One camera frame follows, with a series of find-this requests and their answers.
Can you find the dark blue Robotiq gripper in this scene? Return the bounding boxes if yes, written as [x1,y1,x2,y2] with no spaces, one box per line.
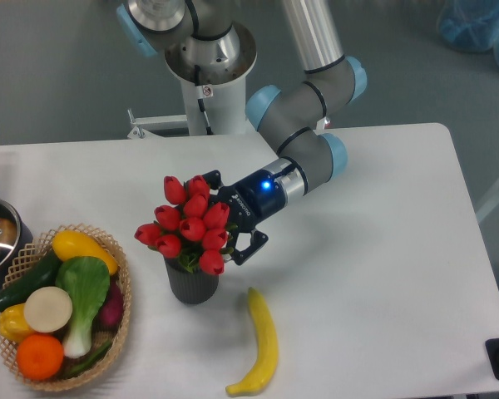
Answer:
[202,170,287,266]

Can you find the red tulip bouquet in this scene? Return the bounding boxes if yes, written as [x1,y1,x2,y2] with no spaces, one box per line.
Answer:
[134,175,233,276]

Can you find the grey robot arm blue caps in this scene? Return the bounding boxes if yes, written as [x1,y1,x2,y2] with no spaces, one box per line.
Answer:
[116,1,367,275]

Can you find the dark grey ribbed vase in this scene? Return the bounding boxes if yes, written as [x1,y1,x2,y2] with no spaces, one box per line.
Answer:
[165,259,220,305]

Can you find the yellow banana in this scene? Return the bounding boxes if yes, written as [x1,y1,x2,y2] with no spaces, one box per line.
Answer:
[225,288,279,397]

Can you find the purple sweet potato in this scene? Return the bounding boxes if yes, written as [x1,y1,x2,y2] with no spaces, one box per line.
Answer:
[98,280,124,328]

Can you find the green bok choy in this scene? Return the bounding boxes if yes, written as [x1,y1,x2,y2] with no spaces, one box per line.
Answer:
[56,256,110,358]

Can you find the yellow squash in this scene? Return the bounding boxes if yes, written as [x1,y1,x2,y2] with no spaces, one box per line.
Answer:
[52,230,119,275]

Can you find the woven wicker basket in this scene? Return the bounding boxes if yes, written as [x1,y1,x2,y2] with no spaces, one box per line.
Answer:
[0,224,132,392]

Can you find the dark green cucumber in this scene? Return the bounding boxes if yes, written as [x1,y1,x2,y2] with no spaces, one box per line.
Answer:
[0,249,62,313]

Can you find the white round radish slice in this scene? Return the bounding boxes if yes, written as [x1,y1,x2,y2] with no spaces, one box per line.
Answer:
[23,287,72,333]

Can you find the green chili pepper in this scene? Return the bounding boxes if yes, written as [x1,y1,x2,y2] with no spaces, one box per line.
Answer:
[62,341,112,379]

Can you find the orange fruit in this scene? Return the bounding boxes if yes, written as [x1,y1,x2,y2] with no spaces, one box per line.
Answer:
[16,333,64,381]

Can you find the yellow bell pepper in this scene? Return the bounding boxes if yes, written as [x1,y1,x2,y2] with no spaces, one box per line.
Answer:
[0,303,35,343]

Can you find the blue plastic bag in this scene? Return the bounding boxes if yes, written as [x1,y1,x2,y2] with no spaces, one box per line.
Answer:
[437,1,499,67]

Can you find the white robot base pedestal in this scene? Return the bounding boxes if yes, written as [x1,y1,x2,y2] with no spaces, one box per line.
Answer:
[126,20,275,140]

